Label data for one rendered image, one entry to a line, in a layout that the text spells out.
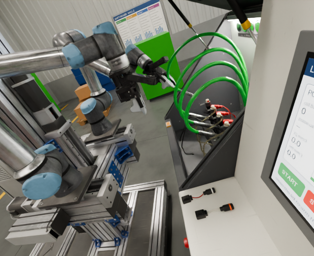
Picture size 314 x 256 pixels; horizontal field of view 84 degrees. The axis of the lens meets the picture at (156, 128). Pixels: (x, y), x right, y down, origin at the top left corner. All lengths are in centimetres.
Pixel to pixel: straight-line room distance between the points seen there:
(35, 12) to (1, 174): 785
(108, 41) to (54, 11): 780
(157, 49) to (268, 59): 366
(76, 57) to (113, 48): 12
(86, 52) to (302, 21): 55
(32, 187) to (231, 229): 66
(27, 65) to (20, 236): 78
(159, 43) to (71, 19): 479
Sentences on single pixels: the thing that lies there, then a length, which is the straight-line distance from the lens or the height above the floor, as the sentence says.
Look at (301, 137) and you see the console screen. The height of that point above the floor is 128.
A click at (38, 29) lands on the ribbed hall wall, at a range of 891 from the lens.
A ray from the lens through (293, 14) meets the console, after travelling 44.
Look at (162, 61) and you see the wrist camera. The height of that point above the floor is 137.
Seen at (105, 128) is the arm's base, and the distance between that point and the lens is 128.
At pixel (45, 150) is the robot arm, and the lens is 87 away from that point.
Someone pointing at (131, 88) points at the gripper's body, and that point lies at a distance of 69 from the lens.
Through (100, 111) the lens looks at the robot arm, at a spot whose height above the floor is 118.
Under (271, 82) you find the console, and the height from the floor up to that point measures 135.
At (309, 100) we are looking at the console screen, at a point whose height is 135.
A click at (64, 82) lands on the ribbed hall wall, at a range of 901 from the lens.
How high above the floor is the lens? 154
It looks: 29 degrees down
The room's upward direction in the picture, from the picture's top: 23 degrees counter-clockwise
